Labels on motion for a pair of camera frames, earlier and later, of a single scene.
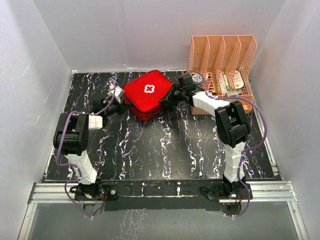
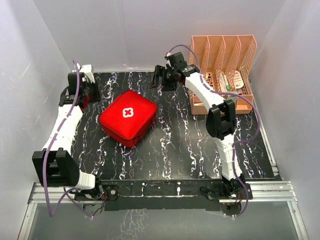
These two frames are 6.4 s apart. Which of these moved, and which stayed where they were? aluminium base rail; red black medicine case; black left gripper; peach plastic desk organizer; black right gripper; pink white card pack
Moved: black left gripper; red black medicine case; black right gripper
Stayed: aluminium base rail; pink white card pack; peach plastic desk organizer
